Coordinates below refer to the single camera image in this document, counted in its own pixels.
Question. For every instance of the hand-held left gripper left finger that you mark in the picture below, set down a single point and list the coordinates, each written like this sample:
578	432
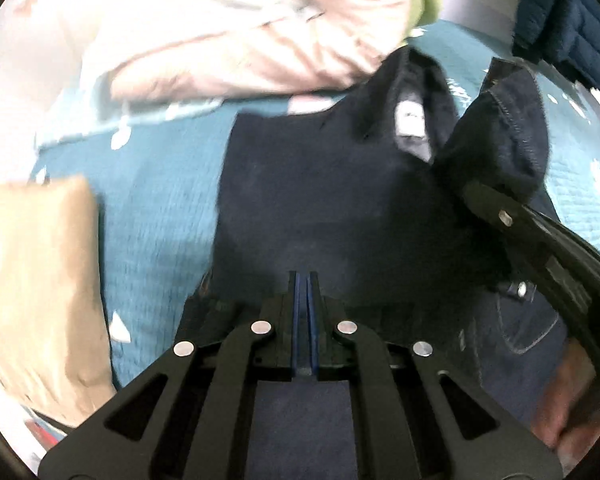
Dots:
299	340

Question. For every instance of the navy puffer jacket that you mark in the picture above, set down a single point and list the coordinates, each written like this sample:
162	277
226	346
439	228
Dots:
565	15

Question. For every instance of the teal printed bedspread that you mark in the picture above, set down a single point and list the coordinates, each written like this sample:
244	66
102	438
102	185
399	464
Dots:
155	200

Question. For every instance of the dark navy jeans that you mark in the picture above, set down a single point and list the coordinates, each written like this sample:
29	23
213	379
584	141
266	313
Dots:
330	195

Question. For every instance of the light blue striped sheet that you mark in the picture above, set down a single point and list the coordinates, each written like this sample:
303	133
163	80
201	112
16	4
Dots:
80	127

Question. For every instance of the person's right hand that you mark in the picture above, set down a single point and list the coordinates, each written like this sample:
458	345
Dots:
567	400

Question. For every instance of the brown paper bag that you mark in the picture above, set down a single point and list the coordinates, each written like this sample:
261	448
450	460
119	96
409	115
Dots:
40	285

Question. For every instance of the pink quilted jacket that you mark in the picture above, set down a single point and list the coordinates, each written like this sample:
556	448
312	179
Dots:
240	25

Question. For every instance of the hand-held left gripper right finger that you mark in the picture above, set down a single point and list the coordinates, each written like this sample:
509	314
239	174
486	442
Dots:
314	340

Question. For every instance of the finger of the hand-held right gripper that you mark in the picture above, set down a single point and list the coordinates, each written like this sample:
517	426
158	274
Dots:
505	217

